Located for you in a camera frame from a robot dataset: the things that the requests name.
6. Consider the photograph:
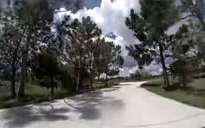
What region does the pale concrete path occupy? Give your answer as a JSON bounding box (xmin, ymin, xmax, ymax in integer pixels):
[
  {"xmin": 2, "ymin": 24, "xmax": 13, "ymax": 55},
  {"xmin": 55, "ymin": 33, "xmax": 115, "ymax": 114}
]
[{"xmin": 0, "ymin": 80, "xmax": 205, "ymax": 128}]

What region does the row of pine trees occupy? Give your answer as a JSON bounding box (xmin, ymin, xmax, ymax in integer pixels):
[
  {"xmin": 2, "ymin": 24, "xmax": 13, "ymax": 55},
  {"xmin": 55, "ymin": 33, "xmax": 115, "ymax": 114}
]
[{"xmin": 0, "ymin": 0, "xmax": 125, "ymax": 100}]

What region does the group of pine trees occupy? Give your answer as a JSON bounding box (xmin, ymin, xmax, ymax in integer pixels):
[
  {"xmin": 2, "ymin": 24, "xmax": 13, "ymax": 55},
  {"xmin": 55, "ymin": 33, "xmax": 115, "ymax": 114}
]
[{"xmin": 124, "ymin": 0, "xmax": 205, "ymax": 92}]

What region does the grass verge with trees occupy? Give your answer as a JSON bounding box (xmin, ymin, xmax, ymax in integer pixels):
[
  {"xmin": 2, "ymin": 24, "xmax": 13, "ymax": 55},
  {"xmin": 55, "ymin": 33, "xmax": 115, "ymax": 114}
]
[{"xmin": 0, "ymin": 77, "xmax": 122, "ymax": 111}]

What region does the grass lawn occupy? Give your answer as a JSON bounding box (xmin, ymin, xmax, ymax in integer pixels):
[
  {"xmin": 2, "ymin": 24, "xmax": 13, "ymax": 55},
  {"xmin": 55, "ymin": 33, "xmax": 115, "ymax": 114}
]
[{"xmin": 140, "ymin": 75, "xmax": 205, "ymax": 112}]

